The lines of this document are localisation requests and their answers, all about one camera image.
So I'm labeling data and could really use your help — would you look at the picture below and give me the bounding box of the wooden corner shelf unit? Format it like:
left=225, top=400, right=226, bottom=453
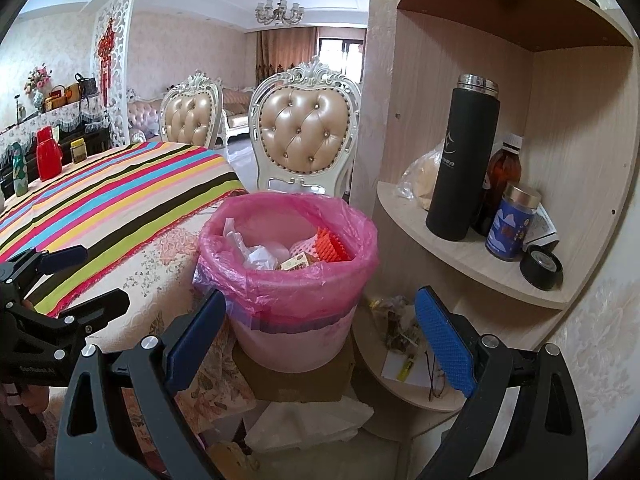
left=350, top=0, right=636, bottom=441

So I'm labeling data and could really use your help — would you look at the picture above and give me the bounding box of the tufted cream armchair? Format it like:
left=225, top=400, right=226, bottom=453
left=127, top=87, right=163, bottom=146

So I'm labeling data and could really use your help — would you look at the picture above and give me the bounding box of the balcony window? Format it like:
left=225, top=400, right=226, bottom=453
left=317, top=37, right=363, bottom=83

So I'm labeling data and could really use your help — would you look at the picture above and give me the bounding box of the person's left hand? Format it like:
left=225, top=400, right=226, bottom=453
left=0, top=384, right=53, bottom=443

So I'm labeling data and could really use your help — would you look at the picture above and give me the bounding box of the white plastic sheet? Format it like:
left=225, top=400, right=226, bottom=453
left=245, top=397, right=373, bottom=453

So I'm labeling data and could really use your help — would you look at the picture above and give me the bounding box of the pink bin liner bag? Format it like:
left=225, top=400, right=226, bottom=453
left=192, top=191, right=379, bottom=335

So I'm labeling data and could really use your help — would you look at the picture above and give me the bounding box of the red thermos jug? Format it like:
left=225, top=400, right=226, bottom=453
left=36, top=126, right=63, bottom=182

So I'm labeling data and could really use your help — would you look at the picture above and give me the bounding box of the cream carved sofa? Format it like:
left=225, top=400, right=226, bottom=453
left=220, top=87, right=261, bottom=141

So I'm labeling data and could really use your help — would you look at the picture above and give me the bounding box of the pink flower bouquet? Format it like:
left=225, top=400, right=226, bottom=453
left=25, top=64, right=53, bottom=92

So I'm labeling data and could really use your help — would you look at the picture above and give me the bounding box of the blue jar gold lid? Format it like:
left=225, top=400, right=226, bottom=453
left=485, top=183, right=542, bottom=262

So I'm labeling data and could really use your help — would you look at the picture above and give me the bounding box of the floral beige tablecloth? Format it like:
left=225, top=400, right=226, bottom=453
left=65, top=205, right=256, bottom=461

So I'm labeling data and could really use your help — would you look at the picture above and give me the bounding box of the white lace cover cloth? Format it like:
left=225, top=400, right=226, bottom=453
left=0, top=95, right=108, bottom=161

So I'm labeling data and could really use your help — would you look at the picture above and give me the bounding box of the pink and orange foam net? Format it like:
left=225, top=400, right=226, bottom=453
left=290, top=226, right=352, bottom=265

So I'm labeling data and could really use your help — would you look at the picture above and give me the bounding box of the crystal chandelier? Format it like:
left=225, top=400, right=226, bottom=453
left=255, top=0, right=306, bottom=26

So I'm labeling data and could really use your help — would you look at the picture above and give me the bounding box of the brown glass bottle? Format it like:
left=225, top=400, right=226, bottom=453
left=472, top=132, right=523, bottom=238

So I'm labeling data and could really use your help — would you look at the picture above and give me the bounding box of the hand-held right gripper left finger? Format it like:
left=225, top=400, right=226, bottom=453
left=54, top=287, right=228, bottom=480

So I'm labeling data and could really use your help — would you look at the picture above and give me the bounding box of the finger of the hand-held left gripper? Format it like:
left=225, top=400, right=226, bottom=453
left=0, top=244, right=90, bottom=289
left=51, top=289, right=132, bottom=337

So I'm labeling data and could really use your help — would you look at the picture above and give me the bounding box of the folded white leaflet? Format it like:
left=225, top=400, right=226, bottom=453
left=525, top=207, right=558, bottom=251

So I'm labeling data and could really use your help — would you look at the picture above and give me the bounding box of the green snack bag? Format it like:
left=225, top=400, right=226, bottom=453
left=12, top=142, right=31, bottom=197

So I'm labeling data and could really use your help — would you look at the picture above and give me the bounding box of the patterned brown curtain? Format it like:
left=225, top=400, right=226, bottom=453
left=256, top=27, right=318, bottom=96

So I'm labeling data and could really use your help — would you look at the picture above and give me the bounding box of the striped colourful tablecloth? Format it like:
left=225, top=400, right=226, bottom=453
left=0, top=141, right=248, bottom=318

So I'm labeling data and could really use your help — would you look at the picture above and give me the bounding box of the white plastic bag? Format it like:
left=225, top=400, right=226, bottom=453
left=222, top=217, right=251, bottom=256

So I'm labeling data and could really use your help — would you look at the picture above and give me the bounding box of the red knot ornament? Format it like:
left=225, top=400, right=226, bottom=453
left=97, top=19, right=116, bottom=108

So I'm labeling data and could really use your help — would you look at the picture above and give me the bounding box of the black tape roll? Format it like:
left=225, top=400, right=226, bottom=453
left=519, top=247, right=563, bottom=291

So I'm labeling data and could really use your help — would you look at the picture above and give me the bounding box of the white trash bin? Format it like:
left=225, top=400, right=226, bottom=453
left=227, top=305, right=358, bottom=375

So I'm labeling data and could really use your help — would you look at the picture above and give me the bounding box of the clear bag of bread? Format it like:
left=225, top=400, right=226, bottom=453
left=395, top=142, right=451, bottom=211

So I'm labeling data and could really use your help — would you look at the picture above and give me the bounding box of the twisted white tissue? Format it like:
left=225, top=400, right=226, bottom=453
left=242, top=244, right=281, bottom=271

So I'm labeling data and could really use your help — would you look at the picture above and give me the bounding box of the bag of dried herbs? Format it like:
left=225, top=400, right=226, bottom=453
left=370, top=295, right=431, bottom=356

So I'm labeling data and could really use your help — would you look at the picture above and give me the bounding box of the white paper sheet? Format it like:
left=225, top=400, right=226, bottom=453
left=381, top=347, right=436, bottom=386

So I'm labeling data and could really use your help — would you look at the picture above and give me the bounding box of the white lattice screen panel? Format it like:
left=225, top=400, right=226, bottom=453
left=90, top=0, right=138, bottom=148

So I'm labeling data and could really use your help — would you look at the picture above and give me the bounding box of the beige tufted dining chair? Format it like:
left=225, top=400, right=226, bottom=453
left=159, top=72, right=223, bottom=150
left=248, top=56, right=362, bottom=196

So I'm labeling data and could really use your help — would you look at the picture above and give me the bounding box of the black thermos bottle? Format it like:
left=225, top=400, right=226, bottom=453
left=425, top=74, right=501, bottom=242

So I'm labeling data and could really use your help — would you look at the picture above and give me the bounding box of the flat cardboard piece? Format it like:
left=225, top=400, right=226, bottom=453
left=232, top=332, right=356, bottom=403

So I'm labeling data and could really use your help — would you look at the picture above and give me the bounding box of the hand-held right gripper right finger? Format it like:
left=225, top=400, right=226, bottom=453
left=414, top=285, right=588, bottom=480

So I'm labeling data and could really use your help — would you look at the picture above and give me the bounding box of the black piano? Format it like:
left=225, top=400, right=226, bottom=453
left=0, top=125, right=112, bottom=186

